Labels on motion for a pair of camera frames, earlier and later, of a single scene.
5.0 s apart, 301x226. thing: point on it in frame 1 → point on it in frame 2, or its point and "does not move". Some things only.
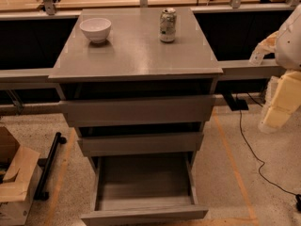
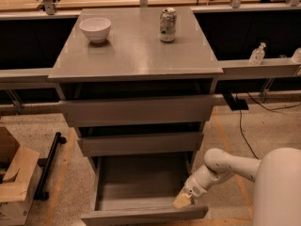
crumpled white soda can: x=167 y=24 does not move
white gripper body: x=290 y=46 → x=195 y=188
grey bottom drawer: x=156 y=189 does not move
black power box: x=235 y=104 does not move
